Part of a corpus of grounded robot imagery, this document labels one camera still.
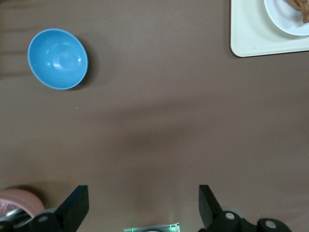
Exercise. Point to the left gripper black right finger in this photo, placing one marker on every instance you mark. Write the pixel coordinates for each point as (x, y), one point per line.
(210, 212)

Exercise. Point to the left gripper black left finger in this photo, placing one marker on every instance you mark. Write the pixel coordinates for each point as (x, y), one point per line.
(72, 207)

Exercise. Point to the white round plate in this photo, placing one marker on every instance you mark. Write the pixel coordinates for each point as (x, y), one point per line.
(285, 21)

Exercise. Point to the plain bread slice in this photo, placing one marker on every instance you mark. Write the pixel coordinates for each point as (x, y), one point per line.
(298, 3)

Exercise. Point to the pink bowl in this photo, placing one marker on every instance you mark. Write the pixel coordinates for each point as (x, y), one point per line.
(24, 198)

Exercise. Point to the blue bowl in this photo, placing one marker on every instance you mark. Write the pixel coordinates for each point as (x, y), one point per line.
(58, 60)

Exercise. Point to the cream bear print tray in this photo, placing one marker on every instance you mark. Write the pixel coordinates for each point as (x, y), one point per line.
(248, 36)

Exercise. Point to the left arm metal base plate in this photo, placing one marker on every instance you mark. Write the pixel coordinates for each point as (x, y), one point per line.
(149, 228)

